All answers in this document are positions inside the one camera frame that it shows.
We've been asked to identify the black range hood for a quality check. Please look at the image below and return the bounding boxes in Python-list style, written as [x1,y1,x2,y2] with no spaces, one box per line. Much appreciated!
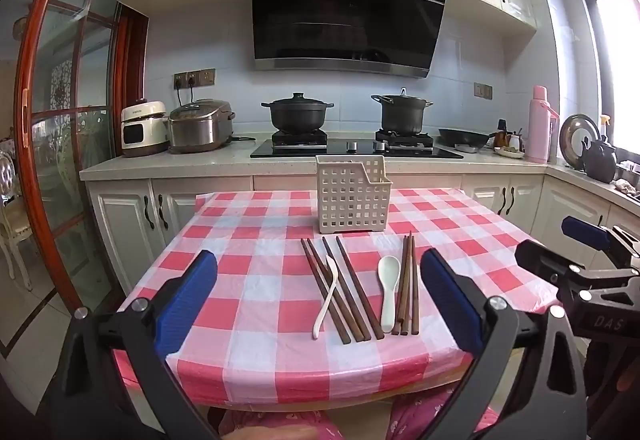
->
[250,0,451,80]

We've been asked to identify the pink thermos flask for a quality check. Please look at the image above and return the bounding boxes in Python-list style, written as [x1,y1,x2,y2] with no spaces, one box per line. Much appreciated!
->
[528,86,558,164]

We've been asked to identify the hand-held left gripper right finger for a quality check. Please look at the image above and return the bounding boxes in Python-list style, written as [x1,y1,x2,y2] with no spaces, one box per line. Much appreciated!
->
[419,248,591,440]

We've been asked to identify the black glass gas cooktop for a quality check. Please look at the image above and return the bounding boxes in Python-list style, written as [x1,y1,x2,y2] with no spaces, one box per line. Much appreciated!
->
[250,127,465,159]

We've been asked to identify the white lower cabinet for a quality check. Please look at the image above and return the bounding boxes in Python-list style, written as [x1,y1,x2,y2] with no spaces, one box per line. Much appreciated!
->
[86,176,253,321]
[460,172,640,281]

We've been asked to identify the light brown wooden chopstick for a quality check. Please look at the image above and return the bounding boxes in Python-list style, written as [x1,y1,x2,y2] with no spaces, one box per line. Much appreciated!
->
[401,231,414,336]
[397,235,410,336]
[411,235,420,336]
[391,236,407,336]

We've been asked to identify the white ornate chair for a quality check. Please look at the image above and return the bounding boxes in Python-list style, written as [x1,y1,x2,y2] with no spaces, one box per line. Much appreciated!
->
[0,152,33,291]

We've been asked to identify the white slim long-handled spoon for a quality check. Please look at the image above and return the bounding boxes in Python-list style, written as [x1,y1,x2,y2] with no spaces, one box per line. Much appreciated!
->
[312,254,341,340]

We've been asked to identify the black stock pot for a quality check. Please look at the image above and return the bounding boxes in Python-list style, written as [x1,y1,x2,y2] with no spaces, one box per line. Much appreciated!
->
[371,88,434,136]

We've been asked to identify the white countertop cooker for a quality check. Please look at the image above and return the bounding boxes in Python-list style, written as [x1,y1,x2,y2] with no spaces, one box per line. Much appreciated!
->
[121,101,169,158]

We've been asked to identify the pink white checkered tablecloth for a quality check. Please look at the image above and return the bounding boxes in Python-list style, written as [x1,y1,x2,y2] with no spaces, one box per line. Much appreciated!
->
[112,189,561,408]

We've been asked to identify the speckled kitchen countertop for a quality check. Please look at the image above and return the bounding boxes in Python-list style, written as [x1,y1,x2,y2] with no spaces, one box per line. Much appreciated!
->
[80,137,640,221]

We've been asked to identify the black casserole pot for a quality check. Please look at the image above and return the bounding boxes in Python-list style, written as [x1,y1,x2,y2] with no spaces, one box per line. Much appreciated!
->
[261,92,335,133]

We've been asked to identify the white wide soup spoon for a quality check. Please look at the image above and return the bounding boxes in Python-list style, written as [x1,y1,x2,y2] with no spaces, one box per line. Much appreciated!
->
[378,256,402,333]

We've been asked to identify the black teapot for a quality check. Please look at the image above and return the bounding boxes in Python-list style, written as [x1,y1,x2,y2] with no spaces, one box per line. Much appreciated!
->
[580,136,618,184]

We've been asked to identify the dark brown wooden chopstick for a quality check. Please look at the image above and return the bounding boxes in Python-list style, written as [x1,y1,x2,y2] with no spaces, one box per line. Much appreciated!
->
[300,239,349,345]
[335,236,386,340]
[322,236,372,341]
[306,238,361,342]

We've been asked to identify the wall power outlet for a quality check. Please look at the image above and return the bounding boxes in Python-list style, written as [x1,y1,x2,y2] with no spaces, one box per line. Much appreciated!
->
[174,68,216,89]

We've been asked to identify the silver rice cooker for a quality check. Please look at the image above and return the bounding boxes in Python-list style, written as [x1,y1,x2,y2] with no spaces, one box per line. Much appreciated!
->
[167,99,236,154]

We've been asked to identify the person's pink patterned pants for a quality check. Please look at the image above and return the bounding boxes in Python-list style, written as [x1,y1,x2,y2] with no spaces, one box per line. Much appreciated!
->
[217,390,501,440]

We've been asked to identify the white perforated plastic basket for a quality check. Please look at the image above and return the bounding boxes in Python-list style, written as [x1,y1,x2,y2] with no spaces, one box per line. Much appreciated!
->
[316,155,392,235]

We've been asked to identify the round metal pot lid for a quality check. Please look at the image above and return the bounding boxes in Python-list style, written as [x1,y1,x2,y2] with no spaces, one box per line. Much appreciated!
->
[559,114,601,170]

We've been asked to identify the red wooden glass door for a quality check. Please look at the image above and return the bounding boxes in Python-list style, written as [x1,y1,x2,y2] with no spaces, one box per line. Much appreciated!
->
[15,0,151,356]

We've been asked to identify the black wok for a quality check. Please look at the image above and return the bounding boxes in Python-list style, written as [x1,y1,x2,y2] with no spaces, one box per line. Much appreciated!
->
[438,127,493,148]

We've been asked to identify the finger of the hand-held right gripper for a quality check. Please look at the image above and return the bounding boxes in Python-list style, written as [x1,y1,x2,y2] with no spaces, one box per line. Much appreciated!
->
[514,239,588,293]
[560,215,640,273]

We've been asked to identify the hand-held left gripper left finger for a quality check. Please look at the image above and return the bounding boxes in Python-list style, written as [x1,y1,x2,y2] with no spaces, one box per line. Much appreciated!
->
[47,249,221,440]

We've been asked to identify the kitchen window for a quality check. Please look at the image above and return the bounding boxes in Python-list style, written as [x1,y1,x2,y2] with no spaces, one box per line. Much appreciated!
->
[582,0,640,151]

